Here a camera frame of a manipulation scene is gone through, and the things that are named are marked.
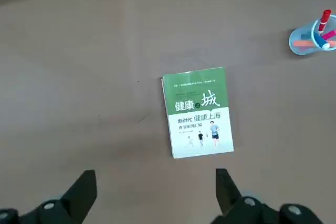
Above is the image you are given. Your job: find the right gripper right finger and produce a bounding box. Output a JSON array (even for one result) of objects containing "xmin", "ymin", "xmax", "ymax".
[{"xmin": 209, "ymin": 168, "xmax": 330, "ymax": 224}]

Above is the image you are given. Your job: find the green and white book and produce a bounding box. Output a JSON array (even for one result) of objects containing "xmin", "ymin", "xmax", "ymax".
[{"xmin": 160, "ymin": 67, "xmax": 235, "ymax": 159}]

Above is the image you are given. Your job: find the blue marker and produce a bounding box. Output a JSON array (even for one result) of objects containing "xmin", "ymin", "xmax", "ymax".
[{"xmin": 313, "ymin": 33, "xmax": 331, "ymax": 50}]

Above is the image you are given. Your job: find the clear plastic pen cup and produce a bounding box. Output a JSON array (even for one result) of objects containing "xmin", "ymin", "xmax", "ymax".
[{"xmin": 288, "ymin": 14, "xmax": 336, "ymax": 56}]

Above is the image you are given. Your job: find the pink pen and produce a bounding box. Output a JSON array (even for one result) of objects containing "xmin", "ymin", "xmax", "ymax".
[{"xmin": 321, "ymin": 28, "xmax": 336, "ymax": 41}]

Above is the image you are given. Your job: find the red marker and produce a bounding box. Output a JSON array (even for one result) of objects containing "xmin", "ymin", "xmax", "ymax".
[{"xmin": 317, "ymin": 9, "xmax": 332, "ymax": 34}]

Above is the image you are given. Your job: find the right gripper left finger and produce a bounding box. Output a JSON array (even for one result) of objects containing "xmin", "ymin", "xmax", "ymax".
[{"xmin": 0, "ymin": 170, "xmax": 98, "ymax": 224}]

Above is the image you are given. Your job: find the orange pen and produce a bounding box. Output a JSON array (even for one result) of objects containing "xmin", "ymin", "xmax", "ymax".
[{"xmin": 293, "ymin": 39, "xmax": 336, "ymax": 48}]

